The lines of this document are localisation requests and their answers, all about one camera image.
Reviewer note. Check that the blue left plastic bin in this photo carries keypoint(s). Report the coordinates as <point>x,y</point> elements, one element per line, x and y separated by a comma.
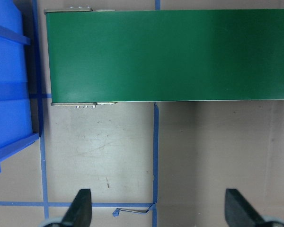
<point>16,132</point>

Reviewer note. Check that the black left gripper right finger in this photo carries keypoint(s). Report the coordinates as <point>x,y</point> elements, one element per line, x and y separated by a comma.
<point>238,211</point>

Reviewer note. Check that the green conveyor belt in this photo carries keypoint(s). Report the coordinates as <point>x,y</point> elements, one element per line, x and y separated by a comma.
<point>101,57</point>

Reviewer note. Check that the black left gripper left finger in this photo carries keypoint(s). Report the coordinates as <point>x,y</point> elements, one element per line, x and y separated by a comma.
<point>79,214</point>

